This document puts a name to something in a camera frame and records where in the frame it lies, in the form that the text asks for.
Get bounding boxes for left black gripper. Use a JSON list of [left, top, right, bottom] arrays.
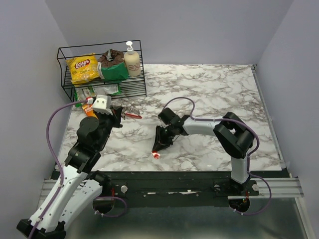
[[95, 105, 123, 150]]

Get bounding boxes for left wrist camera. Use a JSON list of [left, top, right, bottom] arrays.
[[92, 95, 113, 115]]

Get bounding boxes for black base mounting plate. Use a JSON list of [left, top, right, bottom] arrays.
[[51, 170, 261, 207]]

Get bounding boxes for key red tag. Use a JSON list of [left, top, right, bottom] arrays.
[[152, 151, 160, 160]]

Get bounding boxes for purple cable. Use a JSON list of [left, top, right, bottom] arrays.
[[27, 98, 128, 239], [161, 97, 272, 217]]

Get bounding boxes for yellow Lays chips bag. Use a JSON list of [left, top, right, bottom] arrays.
[[66, 52, 99, 85]]

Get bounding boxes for green white snack packet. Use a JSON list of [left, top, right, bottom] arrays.
[[74, 84, 121, 101]]

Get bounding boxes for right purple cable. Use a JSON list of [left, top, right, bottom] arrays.
[[161, 97, 272, 217]]

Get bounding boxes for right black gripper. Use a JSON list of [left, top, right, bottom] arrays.
[[152, 124, 175, 152]]

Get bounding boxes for black wire shelf rack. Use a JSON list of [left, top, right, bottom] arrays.
[[56, 40, 147, 102]]

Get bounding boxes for metal key organizer red handle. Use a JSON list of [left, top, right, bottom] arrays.
[[111, 106, 143, 120]]

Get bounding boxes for green brown snack bag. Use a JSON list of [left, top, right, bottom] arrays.
[[97, 49, 129, 81]]

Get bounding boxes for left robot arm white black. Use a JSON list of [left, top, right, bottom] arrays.
[[16, 107, 123, 239]]

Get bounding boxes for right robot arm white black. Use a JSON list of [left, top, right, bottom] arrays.
[[152, 108, 257, 195]]

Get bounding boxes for aluminium rail frame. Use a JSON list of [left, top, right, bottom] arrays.
[[28, 178, 310, 239]]

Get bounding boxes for cream soap pump bottle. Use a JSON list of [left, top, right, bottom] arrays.
[[124, 41, 141, 77]]

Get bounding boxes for orange Gillette razor package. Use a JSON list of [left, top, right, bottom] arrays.
[[82, 104, 97, 118]]

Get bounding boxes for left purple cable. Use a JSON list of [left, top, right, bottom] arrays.
[[27, 98, 128, 239]]

